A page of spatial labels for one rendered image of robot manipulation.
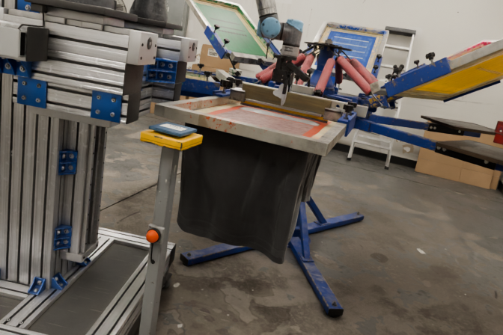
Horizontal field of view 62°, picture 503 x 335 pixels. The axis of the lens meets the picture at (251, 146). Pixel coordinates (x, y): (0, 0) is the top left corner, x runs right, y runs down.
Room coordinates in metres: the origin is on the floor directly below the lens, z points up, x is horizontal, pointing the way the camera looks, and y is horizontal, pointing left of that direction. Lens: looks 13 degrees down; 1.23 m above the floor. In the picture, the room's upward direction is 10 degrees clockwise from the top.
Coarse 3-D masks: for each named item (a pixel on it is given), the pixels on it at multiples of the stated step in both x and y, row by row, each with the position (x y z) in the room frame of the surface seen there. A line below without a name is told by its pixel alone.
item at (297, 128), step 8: (272, 120) 1.63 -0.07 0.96; (280, 120) 1.67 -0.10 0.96; (288, 120) 1.70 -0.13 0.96; (312, 120) 1.82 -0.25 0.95; (272, 128) 1.47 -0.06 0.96; (280, 128) 1.50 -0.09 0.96; (288, 128) 1.53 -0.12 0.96; (296, 128) 1.56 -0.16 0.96; (304, 128) 1.59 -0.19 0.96; (312, 128) 1.62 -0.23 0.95; (320, 128) 1.66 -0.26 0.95
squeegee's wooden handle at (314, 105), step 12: (252, 84) 1.88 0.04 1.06; (252, 96) 1.87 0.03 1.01; (264, 96) 1.85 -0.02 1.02; (276, 96) 1.84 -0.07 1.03; (288, 96) 1.82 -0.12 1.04; (300, 96) 1.81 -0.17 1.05; (312, 96) 1.81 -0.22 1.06; (300, 108) 1.80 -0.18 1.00; (312, 108) 1.79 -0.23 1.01; (324, 108) 1.77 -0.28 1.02
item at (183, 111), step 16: (208, 96) 1.75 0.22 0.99; (224, 96) 1.84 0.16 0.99; (160, 112) 1.35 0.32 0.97; (176, 112) 1.33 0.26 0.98; (192, 112) 1.32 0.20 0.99; (224, 128) 1.28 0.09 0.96; (240, 128) 1.26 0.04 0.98; (256, 128) 1.25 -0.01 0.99; (336, 128) 1.51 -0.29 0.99; (288, 144) 1.22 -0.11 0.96; (304, 144) 1.21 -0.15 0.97; (320, 144) 1.19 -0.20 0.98
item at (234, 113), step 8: (216, 112) 1.60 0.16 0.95; (224, 112) 1.63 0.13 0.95; (232, 112) 1.66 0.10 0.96; (240, 112) 1.70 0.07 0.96; (248, 112) 1.73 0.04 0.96; (272, 112) 1.86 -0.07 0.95; (240, 120) 1.51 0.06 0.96; (248, 120) 1.54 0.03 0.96; (256, 120) 1.57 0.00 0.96; (264, 120) 1.60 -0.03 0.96
